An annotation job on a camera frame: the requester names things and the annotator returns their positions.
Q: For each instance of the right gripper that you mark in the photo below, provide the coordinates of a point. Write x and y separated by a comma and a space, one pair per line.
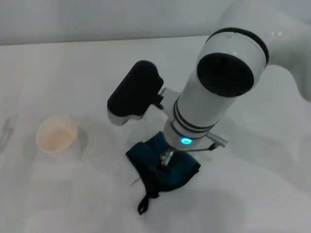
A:
165, 159

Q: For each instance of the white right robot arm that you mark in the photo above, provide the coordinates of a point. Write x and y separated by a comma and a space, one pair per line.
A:
218, 80

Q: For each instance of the blue rag with black trim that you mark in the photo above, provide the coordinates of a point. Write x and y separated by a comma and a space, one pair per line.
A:
175, 174

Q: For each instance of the white paper cup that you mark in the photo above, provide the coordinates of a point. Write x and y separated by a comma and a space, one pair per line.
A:
57, 136

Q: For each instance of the black white wrist camera box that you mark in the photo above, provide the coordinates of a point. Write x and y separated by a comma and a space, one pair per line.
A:
134, 89

